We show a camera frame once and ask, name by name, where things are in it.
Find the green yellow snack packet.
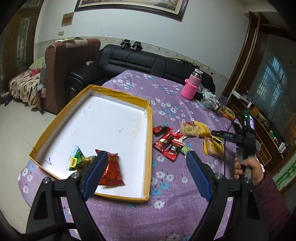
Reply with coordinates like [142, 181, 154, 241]
[67, 146, 96, 172]

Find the black clip device right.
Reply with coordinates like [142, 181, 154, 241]
[132, 41, 143, 51]

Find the large red candy packet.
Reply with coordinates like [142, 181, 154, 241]
[152, 131, 183, 153]

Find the brown armchair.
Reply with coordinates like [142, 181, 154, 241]
[42, 39, 101, 114]

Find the small green candy packet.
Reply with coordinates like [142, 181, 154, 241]
[180, 146, 193, 156]

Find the wooden tv cabinet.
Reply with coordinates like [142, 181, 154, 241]
[222, 12, 295, 175]

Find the dark red jacket right forearm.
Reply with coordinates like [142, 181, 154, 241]
[255, 172, 290, 238]

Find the pink sleeved thermos bottle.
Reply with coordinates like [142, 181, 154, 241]
[181, 69, 203, 100]

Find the small wall plaque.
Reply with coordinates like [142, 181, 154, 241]
[61, 12, 74, 27]

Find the small red candy packet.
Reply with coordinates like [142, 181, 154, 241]
[152, 125, 173, 134]

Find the red black chocolate packet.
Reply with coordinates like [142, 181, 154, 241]
[163, 141, 184, 162]

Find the person's right hand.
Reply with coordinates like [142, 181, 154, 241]
[234, 157, 264, 186]

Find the purple floral tablecloth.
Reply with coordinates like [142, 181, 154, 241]
[17, 69, 243, 241]

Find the beige cracker packet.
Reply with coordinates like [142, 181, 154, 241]
[180, 123, 199, 137]

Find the framed horse painting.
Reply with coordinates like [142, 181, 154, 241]
[74, 0, 188, 21]

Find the black clip device left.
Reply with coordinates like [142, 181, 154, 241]
[120, 39, 131, 49]

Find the white cloth clutter pile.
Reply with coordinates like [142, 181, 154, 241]
[194, 88, 219, 111]

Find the floral covered bed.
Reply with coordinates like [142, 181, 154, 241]
[9, 57, 47, 111]

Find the yellow biscuit packet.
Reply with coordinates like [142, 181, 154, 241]
[204, 136, 225, 160]

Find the dark wooden door cabinet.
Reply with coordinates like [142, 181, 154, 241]
[1, 0, 43, 92]

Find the orange yellow snack box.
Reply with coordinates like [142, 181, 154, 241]
[218, 106, 236, 121]

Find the yellow cardboard box tray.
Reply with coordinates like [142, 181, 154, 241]
[29, 85, 152, 203]

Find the black clip device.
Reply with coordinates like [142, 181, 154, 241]
[132, 41, 143, 51]
[120, 39, 131, 49]

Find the red orange snack packet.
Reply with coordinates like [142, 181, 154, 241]
[98, 152, 125, 186]

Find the black leather sofa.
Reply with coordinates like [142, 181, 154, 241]
[66, 44, 216, 103]

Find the yellow pastry packet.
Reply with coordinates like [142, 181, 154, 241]
[193, 121, 211, 138]

